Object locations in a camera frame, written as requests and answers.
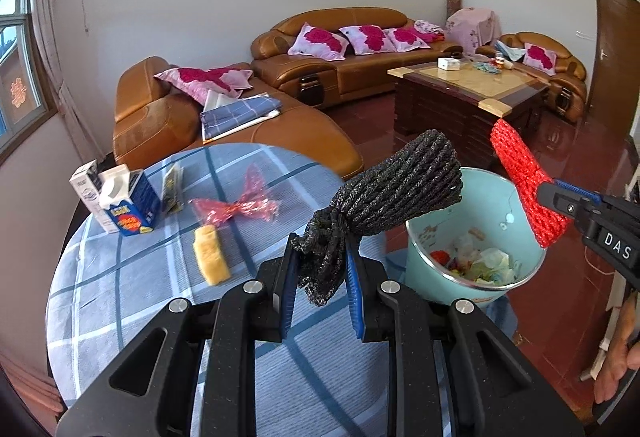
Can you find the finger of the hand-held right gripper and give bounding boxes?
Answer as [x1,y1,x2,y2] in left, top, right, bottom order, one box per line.
[537,184,588,230]
[552,178,606,205]

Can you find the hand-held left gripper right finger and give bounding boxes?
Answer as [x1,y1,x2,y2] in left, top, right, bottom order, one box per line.
[344,234,586,437]

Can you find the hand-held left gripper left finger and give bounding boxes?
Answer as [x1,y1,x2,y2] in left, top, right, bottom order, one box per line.
[57,234,301,437]

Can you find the red knitted glove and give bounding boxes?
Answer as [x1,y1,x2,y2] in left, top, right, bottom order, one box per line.
[490,119,575,249]

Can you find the teal plastic bucket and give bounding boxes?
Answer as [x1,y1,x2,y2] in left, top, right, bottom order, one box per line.
[404,167,547,310]

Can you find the black knitted glove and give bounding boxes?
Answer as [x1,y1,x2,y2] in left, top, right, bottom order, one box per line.
[289,129,463,308]

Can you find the person's right hand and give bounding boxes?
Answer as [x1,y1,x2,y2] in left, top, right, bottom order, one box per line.
[594,289,640,405]

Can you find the yellow sponge piece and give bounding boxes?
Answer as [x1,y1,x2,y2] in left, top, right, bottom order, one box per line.
[193,225,232,287]

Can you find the crumpled white paper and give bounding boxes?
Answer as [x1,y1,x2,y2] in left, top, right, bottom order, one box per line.
[452,232,516,285]

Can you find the red cellophane wrapper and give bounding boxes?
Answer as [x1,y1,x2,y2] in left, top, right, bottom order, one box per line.
[189,164,281,228]

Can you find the brown leather armchair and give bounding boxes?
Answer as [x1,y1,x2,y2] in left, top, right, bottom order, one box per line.
[475,32,588,124]

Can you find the pink floral pillow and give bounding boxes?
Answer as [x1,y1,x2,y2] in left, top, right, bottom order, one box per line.
[154,66,254,106]
[522,43,558,76]
[382,27,432,51]
[339,24,393,56]
[287,23,351,60]

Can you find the dark wooden coffee table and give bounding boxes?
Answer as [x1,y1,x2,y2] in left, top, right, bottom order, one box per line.
[387,58,549,168]

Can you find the brown wooden door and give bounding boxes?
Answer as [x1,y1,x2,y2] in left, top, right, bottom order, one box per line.
[594,0,640,138]

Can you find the blue and white cloth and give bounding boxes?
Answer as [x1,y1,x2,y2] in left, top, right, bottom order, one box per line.
[495,41,523,62]

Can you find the dark printed packet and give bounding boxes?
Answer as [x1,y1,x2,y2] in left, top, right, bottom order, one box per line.
[161,163,185,214]

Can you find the blue plaid tablecloth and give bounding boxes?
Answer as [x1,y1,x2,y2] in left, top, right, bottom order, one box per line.
[45,143,453,437]

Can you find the brown leather chaise sofa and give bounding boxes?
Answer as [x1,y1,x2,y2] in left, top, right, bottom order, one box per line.
[112,57,365,180]

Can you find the blue and white carton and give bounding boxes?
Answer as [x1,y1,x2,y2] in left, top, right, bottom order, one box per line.
[99,165,163,238]

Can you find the folded blue plaid sheet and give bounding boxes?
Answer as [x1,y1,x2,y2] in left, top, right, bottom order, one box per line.
[200,92,283,145]

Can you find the pink cloth cover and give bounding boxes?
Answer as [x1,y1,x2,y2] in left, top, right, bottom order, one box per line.
[446,8,502,48]

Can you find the folded pink floral cloth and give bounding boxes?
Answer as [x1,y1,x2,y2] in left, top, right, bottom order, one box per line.
[414,19,446,42]

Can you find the brown leather three-seat sofa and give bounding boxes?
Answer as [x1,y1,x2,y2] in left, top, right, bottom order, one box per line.
[250,7,465,110]

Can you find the white milk carton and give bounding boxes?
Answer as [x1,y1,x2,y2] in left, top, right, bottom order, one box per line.
[69,160,116,234]

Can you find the pink striped cloth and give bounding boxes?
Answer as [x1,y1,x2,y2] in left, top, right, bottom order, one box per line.
[0,352,66,413]

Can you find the window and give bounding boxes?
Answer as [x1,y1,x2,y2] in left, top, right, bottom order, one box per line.
[0,0,57,162]

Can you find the pink curtain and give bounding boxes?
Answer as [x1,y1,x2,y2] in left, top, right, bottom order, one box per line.
[29,0,108,162]

